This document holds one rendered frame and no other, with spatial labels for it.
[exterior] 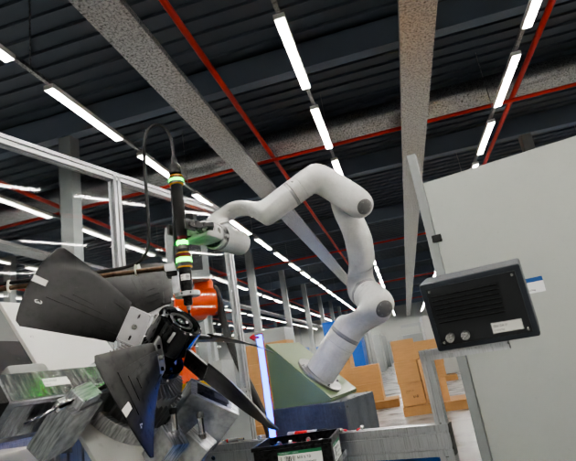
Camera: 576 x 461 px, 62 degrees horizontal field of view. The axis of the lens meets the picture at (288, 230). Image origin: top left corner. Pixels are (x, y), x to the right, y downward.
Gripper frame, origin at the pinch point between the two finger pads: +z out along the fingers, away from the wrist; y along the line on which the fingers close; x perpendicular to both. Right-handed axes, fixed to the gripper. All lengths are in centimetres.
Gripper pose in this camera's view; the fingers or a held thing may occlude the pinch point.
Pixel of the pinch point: (180, 227)
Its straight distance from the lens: 143.7
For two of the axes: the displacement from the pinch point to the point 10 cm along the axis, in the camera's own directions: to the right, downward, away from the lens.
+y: -8.6, 2.7, 4.3
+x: -1.5, -9.5, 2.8
